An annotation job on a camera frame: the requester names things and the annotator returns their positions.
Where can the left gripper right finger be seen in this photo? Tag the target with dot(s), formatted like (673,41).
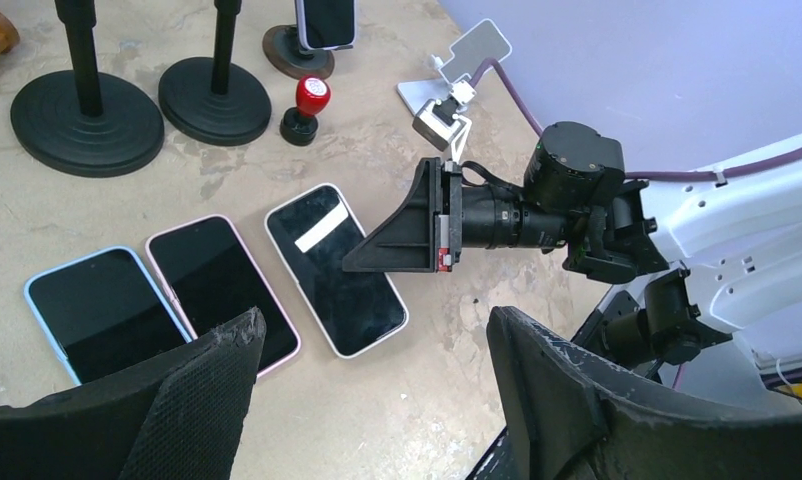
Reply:
(571,414)

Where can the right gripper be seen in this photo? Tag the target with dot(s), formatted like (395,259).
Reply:
(424,234)

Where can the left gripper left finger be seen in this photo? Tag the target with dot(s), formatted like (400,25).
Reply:
(178,415)

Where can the black phone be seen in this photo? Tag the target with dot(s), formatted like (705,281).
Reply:
(312,233)
(326,24)

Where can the light blue case phone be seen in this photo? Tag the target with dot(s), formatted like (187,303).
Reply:
(102,313)

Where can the pink case phone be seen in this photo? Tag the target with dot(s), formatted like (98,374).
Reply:
(211,277)

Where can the black phone stand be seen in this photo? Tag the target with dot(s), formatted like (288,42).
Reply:
(211,99)
(81,121)

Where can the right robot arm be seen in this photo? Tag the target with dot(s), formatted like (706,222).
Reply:
(708,252)

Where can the silver phone stand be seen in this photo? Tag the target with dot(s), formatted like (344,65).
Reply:
(483,40)

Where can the red black stamp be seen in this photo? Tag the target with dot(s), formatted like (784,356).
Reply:
(299,124)

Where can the black base frame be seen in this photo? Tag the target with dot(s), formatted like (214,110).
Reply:
(498,462)

